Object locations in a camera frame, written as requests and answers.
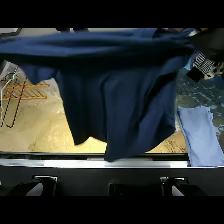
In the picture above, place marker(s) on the navy blue long-sleeved shirt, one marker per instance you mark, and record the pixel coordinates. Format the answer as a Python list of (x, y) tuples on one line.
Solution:
[(120, 86)]

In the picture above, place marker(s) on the silver frame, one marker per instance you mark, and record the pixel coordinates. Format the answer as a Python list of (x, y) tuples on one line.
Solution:
[(100, 163)]

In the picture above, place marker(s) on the light blue garment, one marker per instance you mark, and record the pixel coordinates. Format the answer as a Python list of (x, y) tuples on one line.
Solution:
[(203, 136)]

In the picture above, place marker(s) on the checked shirt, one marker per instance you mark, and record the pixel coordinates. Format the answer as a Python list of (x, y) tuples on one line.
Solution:
[(204, 62)]

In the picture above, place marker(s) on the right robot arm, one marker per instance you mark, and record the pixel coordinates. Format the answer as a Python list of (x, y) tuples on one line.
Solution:
[(181, 187)]

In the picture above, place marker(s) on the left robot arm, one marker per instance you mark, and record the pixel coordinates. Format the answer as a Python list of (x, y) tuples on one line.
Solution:
[(36, 186)]

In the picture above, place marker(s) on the black clothes hanger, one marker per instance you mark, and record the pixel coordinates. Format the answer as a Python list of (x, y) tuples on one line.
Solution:
[(13, 115)]

